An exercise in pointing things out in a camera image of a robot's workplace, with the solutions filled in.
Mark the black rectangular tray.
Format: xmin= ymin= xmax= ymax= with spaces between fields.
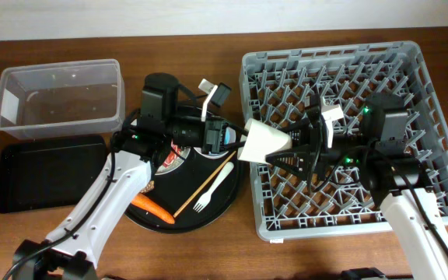
xmin=0 ymin=135 xmax=107 ymax=214

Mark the grey dishwasher rack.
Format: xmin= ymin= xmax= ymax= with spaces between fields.
xmin=240 ymin=41 xmax=448 ymax=242

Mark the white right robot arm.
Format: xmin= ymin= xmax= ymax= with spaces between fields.
xmin=265 ymin=94 xmax=448 ymax=279

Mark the white plastic fork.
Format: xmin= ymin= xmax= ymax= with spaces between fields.
xmin=193 ymin=162 xmax=234 ymax=212

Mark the orange carrot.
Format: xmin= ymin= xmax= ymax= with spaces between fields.
xmin=131 ymin=193 xmax=175 ymax=225

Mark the grey plate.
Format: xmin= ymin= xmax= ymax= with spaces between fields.
xmin=156 ymin=142 xmax=191 ymax=176

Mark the round black tray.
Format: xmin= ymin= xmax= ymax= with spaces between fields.
xmin=125 ymin=147 xmax=244 ymax=234

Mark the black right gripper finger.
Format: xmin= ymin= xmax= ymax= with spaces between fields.
xmin=285 ymin=120 xmax=310 ymax=142
xmin=265 ymin=144 xmax=310 ymax=180

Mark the light blue cup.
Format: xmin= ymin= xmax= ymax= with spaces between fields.
xmin=205 ymin=127 xmax=236 ymax=159

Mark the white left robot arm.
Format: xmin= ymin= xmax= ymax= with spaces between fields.
xmin=4 ymin=72 xmax=247 ymax=279

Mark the brown walnut shell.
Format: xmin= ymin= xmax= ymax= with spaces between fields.
xmin=140 ymin=180 xmax=155 ymax=194

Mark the wooden chopstick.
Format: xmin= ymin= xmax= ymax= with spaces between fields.
xmin=173 ymin=151 xmax=236 ymax=218

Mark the cream white cup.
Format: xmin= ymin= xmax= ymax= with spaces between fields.
xmin=237 ymin=118 xmax=292 ymax=164

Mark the clear plastic bin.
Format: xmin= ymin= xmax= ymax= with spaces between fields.
xmin=0 ymin=59 xmax=125 ymax=140

